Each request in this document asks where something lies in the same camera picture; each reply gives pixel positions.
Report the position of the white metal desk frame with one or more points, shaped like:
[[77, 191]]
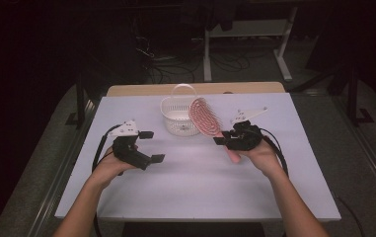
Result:
[[248, 29]]

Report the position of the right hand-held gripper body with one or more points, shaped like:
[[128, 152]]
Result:
[[244, 138]]

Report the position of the white plastic basket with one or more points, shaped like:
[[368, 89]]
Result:
[[175, 113]]

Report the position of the person's left hand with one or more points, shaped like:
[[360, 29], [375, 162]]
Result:
[[108, 168]]

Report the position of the black metal stand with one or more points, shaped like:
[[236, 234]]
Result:
[[353, 98], [80, 105]]

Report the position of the pink hairbrush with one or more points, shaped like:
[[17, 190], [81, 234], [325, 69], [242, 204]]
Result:
[[203, 118]]

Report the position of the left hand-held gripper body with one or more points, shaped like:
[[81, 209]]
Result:
[[128, 151]]

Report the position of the dark hanging cloth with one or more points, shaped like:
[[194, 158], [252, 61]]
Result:
[[221, 15]]

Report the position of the person's right hand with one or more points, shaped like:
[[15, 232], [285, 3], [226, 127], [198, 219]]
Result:
[[264, 158]]

